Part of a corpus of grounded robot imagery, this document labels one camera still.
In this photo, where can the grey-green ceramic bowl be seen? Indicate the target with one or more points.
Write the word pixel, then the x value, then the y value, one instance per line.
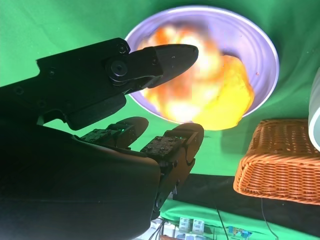
pixel 315 120

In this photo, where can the orange round bread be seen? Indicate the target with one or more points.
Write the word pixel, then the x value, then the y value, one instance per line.
pixel 232 95

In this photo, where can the pale lavender plate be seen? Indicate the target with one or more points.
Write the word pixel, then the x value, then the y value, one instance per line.
pixel 250 37

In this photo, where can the white orange striped bread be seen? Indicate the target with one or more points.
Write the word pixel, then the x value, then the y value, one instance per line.
pixel 195 87

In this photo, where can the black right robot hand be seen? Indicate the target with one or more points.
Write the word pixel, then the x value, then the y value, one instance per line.
pixel 62 175

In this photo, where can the green tablecloth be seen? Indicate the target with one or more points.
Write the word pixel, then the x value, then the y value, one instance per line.
pixel 50 25

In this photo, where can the white printed box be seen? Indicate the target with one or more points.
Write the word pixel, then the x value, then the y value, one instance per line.
pixel 198 224
pixel 184 224

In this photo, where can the green cloth background table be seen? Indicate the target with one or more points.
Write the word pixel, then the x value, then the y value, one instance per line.
pixel 195 212

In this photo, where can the orange wicker basket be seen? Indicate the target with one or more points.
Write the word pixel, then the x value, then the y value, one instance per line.
pixel 280 162

